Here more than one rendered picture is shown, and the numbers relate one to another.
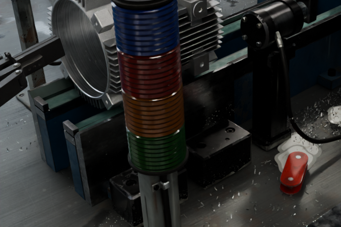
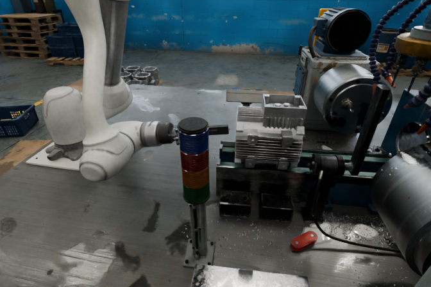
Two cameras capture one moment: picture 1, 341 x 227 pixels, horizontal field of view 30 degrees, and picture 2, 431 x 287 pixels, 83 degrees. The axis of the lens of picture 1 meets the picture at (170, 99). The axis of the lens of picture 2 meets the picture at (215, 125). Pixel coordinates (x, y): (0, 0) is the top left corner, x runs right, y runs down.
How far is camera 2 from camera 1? 0.39 m
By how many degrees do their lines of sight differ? 36
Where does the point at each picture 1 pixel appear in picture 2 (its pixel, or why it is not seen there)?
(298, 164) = (308, 238)
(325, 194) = (309, 262)
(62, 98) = (230, 149)
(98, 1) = (244, 118)
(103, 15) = (239, 125)
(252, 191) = (278, 234)
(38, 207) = not seen: hidden behind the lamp
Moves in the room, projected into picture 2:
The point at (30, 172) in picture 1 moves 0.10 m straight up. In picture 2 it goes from (212, 170) to (211, 149)
